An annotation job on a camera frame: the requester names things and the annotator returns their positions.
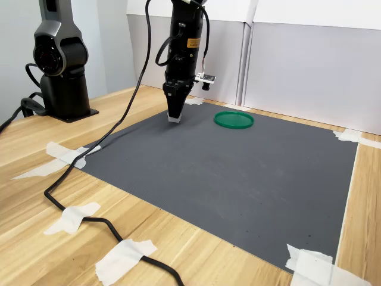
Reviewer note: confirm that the white partition panel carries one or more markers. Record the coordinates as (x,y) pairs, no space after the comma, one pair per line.
(312,74)
(184,53)

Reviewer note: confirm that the small white plastic terminal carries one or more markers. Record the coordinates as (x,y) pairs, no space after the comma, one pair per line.
(174,119)

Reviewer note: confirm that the white masking tape piece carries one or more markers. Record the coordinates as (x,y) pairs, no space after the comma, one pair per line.
(71,219)
(64,155)
(195,102)
(312,268)
(119,262)
(348,136)
(235,107)

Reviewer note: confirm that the dark grey mat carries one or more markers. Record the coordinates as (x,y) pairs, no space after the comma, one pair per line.
(223,178)

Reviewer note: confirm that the round green lid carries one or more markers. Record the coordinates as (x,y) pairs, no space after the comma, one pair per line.
(235,119)

